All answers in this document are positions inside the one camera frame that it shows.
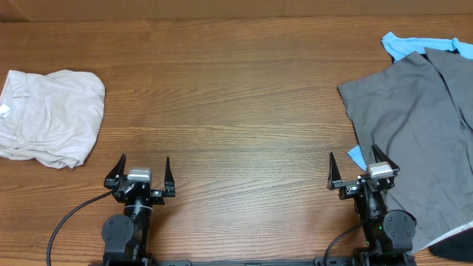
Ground beige folded shorts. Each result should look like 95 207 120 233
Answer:
1 69 106 168

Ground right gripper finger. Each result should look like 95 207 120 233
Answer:
372 144 398 171
327 152 341 184

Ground grey shorts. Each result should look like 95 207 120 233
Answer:
338 49 472 251

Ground black garment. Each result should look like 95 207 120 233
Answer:
429 228 473 262

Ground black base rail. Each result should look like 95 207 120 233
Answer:
88 256 418 266

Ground light blue shirt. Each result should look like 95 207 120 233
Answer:
338 33 472 175

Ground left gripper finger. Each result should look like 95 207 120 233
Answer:
105 154 126 180
164 157 174 189

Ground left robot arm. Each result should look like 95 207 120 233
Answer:
101 154 176 266

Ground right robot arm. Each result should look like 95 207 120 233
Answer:
322 144 417 266

